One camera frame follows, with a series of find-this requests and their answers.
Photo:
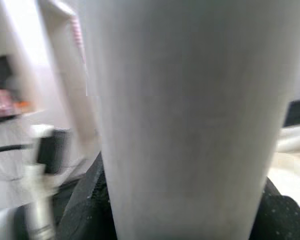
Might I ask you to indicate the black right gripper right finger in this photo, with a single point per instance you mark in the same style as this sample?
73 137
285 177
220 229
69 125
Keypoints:
282 220

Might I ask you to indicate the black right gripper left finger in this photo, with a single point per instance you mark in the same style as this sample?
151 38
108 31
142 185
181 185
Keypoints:
90 207

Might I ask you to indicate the white plastic table leg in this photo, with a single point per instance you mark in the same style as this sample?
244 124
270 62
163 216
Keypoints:
190 125

